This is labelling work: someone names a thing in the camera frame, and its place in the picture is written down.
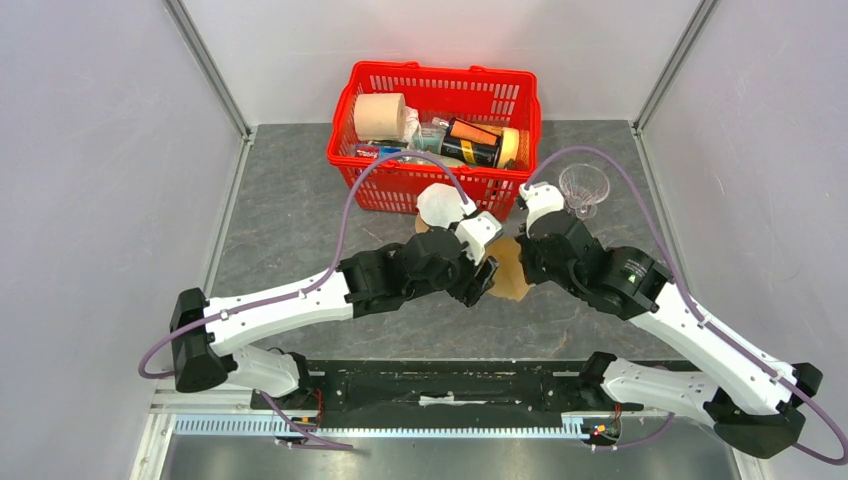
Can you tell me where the left aluminium frame post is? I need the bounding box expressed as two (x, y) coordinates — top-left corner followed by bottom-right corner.
(163, 0), (253, 141)

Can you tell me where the red plastic shopping basket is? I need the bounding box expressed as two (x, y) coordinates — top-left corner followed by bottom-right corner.
(326, 61), (542, 221)

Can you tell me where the white slotted cable duct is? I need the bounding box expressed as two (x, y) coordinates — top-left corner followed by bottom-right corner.
(173, 414), (600, 441)

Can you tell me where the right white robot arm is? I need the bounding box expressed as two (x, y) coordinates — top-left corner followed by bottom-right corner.
(517, 210), (823, 459)

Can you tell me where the clear glass dripper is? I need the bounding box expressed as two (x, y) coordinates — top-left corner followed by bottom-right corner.
(559, 163), (610, 220)

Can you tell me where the white paper coffee filter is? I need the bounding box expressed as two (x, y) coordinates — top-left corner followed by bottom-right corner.
(416, 183), (469, 230)

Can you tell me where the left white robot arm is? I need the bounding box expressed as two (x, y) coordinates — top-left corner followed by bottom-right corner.
(170, 227), (500, 409)

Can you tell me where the black orange can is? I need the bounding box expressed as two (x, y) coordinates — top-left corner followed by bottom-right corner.
(437, 117), (501, 168)

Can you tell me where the beige paper towel roll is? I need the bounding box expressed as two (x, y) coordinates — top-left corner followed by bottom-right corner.
(353, 93), (406, 141)

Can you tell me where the right aluminium frame post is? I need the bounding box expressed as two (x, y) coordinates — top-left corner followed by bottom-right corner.
(632, 0), (720, 135)

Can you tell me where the brown paper coffee filter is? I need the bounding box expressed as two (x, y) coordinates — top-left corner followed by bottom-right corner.
(486, 237), (531, 302)

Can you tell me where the clear plastic bottle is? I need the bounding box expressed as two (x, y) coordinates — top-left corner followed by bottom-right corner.
(409, 122), (446, 155)

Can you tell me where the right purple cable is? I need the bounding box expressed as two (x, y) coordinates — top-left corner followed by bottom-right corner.
(523, 146), (848, 466)

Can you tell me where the aluminium frame post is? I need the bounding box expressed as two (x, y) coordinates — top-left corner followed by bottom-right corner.
(163, 0), (253, 141)
(632, 0), (720, 135)

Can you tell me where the blue red small box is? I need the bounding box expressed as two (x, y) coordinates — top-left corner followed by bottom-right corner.
(352, 142), (407, 161)

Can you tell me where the round wooden dripper holder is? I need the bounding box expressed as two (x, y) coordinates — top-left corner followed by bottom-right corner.
(414, 214), (431, 233)

